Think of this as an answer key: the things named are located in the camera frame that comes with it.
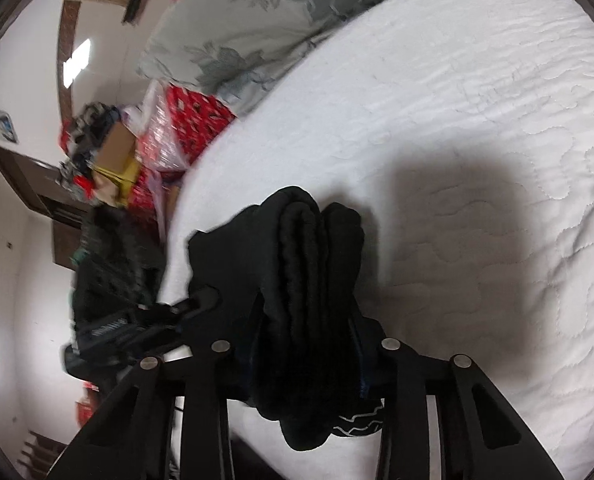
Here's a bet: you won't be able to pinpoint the dark green garment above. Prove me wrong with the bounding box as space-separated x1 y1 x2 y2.
71 205 166 318

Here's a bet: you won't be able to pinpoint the brown cardboard box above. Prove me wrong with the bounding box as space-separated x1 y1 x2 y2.
93 122 140 208

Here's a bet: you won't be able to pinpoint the white quilted mattress cover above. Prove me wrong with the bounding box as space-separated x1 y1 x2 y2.
160 0 594 479

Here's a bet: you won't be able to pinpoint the grey floral pillow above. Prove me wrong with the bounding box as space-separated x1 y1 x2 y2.
137 0 382 115

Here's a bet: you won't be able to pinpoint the black pants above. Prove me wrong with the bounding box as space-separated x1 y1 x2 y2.
187 186 385 451

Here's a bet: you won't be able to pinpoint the red patterned bedding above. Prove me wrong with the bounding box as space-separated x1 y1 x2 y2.
128 82 234 220

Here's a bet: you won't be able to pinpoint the wall picture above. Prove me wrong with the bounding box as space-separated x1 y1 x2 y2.
0 110 18 144

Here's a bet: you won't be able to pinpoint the clear plastic bag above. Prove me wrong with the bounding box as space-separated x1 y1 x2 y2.
122 80 188 172

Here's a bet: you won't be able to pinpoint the dark wooden cabinet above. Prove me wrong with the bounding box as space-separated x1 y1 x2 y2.
0 147 90 270

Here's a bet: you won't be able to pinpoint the pile of mixed clothes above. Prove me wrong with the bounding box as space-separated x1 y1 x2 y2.
57 102 120 203

